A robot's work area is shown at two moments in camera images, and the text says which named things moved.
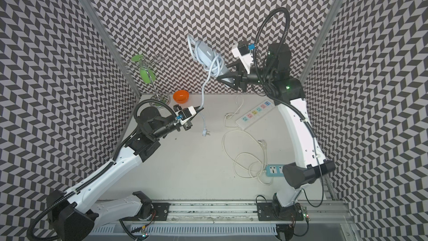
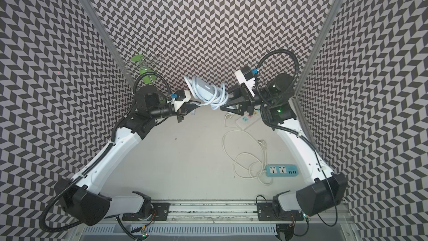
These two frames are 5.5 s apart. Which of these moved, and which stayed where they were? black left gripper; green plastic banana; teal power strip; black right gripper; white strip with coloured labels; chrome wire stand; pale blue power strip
Moved: black left gripper; black right gripper; pale blue power strip
Stayed: green plastic banana; white strip with coloured labels; teal power strip; chrome wire stand
